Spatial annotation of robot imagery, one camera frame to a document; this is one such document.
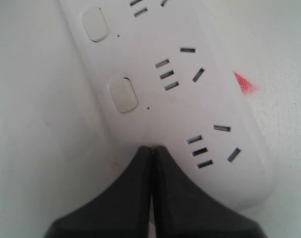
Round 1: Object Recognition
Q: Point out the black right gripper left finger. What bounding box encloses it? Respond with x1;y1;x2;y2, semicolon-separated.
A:
46;146;152;238

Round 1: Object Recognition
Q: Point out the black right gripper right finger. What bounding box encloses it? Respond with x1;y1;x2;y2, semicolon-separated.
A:
152;146;266;238

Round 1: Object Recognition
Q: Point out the white power strip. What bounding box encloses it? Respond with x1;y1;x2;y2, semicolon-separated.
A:
60;0;275;211

